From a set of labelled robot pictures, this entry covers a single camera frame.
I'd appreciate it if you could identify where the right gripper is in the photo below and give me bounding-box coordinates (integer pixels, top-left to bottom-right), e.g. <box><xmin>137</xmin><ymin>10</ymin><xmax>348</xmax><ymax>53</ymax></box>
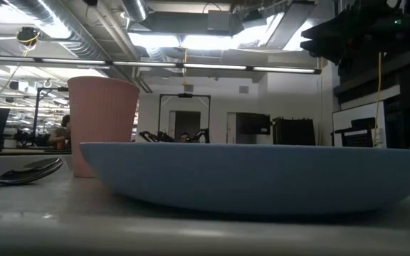
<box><xmin>300</xmin><ymin>0</ymin><xmax>409</xmax><ymax>67</ymax></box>

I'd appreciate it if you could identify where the blue bowl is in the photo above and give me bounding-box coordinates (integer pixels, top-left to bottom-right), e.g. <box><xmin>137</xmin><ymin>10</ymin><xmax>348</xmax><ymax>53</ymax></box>
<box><xmin>79</xmin><ymin>142</ymin><xmax>410</xmax><ymax>216</ymax></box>

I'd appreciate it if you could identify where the pink ribbed cup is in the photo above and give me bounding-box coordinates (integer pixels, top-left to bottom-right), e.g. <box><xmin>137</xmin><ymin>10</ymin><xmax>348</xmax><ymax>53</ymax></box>
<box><xmin>67</xmin><ymin>75</ymin><xmax>141</xmax><ymax>178</ymax></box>

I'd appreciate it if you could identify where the black spoon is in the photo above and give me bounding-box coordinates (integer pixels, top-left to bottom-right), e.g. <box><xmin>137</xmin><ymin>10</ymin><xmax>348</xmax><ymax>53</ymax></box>
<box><xmin>0</xmin><ymin>157</ymin><xmax>64</xmax><ymax>186</ymax></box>

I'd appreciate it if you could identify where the whiteboard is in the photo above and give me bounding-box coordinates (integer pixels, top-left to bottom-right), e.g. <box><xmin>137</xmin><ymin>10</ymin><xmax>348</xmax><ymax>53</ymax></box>
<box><xmin>332</xmin><ymin>101</ymin><xmax>387</xmax><ymax>147</ymax></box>

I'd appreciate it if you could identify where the black cabinet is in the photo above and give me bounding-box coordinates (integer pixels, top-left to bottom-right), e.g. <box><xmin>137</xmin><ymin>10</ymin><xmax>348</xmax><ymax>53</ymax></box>
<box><xmin>271</xmin><ymin>116</ymin><xmax>317</xmax><ymax>146</ymax></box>

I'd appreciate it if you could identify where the long LED light bar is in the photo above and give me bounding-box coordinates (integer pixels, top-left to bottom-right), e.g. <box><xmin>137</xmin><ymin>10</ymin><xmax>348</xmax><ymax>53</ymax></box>
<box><xmin>0</xmin><ymin>55</ymin><xmax>322</xmax><ymax>75</ymax></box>

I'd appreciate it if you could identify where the grey door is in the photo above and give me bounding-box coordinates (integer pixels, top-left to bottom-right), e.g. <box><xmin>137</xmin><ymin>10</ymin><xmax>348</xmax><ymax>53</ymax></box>
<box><xmin>174</xmin><ymin>111</ymin><xmax>201</xmax><ymax>144</ymax></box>

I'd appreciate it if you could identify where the black wire cart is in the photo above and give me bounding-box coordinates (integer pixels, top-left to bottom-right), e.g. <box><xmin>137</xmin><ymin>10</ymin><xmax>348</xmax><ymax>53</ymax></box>
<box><xmin>331</xmin><ymin>117</ymin><xmax>377</xmax><ymax>147</ymax></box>

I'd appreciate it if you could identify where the black wall monitor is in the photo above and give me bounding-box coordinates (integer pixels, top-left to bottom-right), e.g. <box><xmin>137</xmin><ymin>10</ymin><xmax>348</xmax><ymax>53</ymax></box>
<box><xmin>236</xmin><ymin>112</ymin><xmax>272</xmax><ymax>136</ymax></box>

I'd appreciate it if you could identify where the rectangular grey duct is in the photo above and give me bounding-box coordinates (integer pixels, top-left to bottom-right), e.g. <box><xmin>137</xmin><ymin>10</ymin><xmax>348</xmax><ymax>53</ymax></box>
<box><xmin>130</xmin><ymin>9</ymin><xmax>245</xmax><ymax>36</ymax></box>

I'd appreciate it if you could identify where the black gantry frame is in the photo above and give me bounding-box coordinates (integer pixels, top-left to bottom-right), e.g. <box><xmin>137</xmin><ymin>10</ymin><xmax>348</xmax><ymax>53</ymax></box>
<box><xmin>33</xmin><ymin>87</ymin><xmax>70</xmax><ymax>138</ymax></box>
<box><xmin>157</xmin><ymin>92</ymin><xmax>212</xmax><ymax>144</ymax></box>

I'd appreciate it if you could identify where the round silver duct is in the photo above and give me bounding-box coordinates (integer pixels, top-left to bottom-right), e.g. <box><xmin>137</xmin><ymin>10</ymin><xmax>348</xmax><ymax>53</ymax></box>
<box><xmin>121</xmin><ymin>0</ymin><xmax>149</xmax><ymax>22</ymax></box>

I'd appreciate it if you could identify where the ribbed silver duct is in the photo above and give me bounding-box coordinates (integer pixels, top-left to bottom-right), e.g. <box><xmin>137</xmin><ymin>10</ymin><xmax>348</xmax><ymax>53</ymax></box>
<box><xmin>7</xmin><ymin>0</ymin><xmax>145</xmax><ymax>95</ymax></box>

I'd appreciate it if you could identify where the black ceiling cable reel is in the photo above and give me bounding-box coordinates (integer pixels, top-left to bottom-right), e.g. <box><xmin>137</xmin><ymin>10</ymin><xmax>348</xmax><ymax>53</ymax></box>
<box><xmin>15</xmin><ymin>26</ymin><xmax>41</xmax><ymax>48</ymax></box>

